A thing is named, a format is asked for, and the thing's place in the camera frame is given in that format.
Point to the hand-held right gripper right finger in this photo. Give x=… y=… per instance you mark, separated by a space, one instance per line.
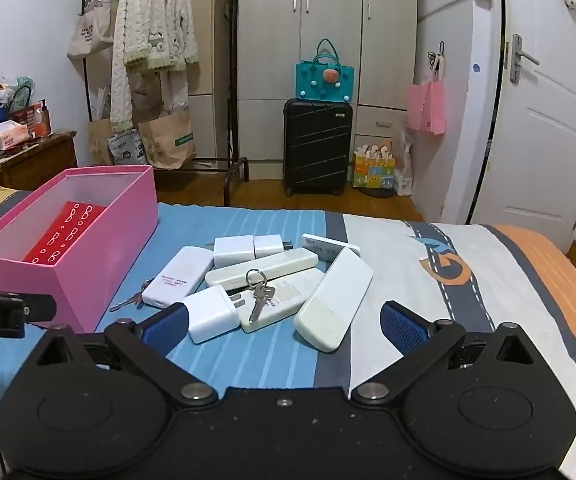
x=403 y=330

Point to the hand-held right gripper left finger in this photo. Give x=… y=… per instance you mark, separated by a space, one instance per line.
x=165 y=327

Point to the large white charger plug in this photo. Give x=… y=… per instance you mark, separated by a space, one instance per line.
x=210 y=315

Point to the white power bank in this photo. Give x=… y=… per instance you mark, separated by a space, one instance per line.
x=178 y=275

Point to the cream remote control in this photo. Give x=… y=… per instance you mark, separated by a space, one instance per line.
x=333 y=300

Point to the pink cardboard box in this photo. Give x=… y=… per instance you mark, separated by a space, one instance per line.
x=68 y=280

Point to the small white labelled remote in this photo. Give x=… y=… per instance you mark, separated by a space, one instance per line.
x=325 y=246

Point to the white remote control purple buttons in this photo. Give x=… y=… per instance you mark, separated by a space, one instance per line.
x=288 y=300

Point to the white air conditioner remote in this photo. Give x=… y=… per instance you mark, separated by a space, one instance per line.
x=278 y=265

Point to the red glasses-print paper box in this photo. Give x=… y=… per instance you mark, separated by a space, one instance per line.
x=63 y=235

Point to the striped bed sheet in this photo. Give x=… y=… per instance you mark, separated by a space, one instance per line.
x=278 y=355

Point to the wooden nightstand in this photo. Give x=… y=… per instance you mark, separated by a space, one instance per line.
x=33 y=162

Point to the clear plastic bag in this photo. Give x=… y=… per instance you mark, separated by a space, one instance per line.
x=404 y=170

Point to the colourful gift bag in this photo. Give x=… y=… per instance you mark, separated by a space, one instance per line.
x=373 y=172

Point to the orange white tissue box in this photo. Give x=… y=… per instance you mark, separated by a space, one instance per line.
x=13 y=135

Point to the white printed plastic bag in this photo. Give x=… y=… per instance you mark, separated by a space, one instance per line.
x=125 y=147

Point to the brown paper bag green label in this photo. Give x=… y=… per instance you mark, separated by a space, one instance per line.
x=168 y=140

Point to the black suitcase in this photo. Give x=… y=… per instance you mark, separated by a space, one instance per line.
x=318 y=150

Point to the red packet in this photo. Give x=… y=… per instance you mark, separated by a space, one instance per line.
x=33 y=117

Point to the pink paper bag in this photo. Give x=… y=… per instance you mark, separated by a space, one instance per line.
x=425 y=107

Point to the black clothes rack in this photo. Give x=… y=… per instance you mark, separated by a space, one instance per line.
x=231 y=110

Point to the white knit pants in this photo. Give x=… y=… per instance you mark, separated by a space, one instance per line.
x=174 y=90

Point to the white door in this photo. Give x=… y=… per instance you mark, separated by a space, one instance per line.
x=543 y=135

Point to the teal felt handbag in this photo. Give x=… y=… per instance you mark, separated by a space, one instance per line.
x=318 y=85

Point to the beige tote bag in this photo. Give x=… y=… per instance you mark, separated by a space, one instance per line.
x=88 y=30

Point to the grey white wardrobe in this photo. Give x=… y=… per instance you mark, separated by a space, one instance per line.
x=268 y=35

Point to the white knit cardigan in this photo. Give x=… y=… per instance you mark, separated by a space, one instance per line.
x=153 y=10

